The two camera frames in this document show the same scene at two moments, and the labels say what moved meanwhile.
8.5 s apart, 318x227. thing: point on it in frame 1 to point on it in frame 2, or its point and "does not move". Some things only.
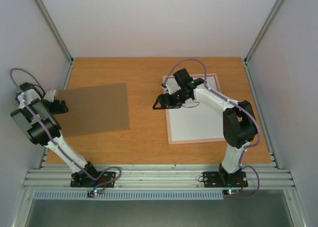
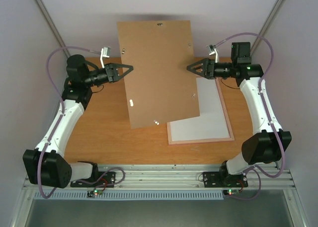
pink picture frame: (195, 121) does not move
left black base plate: (101, 179) does not move
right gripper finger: (163, 100) to (199, 62)
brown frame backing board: (94, 110) to (160, 89)
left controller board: (94, 193) does not move
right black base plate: (216, 179) does not move
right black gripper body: (164, 100) to (209, 69)
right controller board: (231, 191) does not move
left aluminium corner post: (55, 32) does not move
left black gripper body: (54, 109) to (109, 67)
